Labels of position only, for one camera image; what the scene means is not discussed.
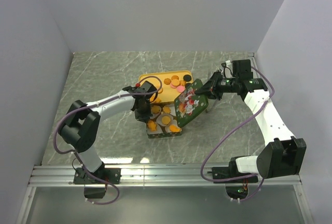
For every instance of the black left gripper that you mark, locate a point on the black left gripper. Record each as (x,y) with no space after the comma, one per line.
(145,116)

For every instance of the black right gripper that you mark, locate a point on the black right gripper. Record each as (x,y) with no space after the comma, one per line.
(212,84)

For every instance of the orange leaf cookie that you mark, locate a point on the orange leaf cookie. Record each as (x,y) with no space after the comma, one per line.
(166,109)

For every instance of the green christmas cookie tin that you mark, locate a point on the green christmas cookie tin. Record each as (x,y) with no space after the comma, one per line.
(162,132)

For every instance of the round biscuit cookie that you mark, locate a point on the round biscuit cookie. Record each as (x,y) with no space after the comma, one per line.
(176,82)
(166,120)

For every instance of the gold tin lid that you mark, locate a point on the gold tin lid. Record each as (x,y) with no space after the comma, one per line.
(188,105)

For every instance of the metal tongs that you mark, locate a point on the metal tongs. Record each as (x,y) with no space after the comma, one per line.
(211,104)

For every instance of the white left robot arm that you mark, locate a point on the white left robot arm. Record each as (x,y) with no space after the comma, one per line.
(76,131)

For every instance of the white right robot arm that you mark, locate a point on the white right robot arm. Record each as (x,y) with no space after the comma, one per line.
(283,153)

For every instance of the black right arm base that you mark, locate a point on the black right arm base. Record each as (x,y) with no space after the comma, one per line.
(222,173)

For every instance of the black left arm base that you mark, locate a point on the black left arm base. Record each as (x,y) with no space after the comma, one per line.
(111,175)

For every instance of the black sandwich cookie upper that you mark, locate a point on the black sandwich cookie upper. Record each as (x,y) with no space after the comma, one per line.
(187,78)

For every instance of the white paper cup centre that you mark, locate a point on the white paper cup centre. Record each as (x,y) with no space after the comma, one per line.
(158,120)

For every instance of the pink sandwich cookie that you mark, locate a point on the pink sandwich cookie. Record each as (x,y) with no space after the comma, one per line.
(173,87)
(180,88)

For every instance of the round biscuit cookie top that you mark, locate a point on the round biscuit cookie top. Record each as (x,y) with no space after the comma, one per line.
(176,82)

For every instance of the swirl butter cookie top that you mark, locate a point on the swirl butter cookie top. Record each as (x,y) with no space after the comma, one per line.
(167,81)

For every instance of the yellow plastic tray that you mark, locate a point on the yellow plastic tray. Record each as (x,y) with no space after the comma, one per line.
(166,94)

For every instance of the aluminium mounting rail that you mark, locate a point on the aluminium mounting rail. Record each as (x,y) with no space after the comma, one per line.
(132,175)

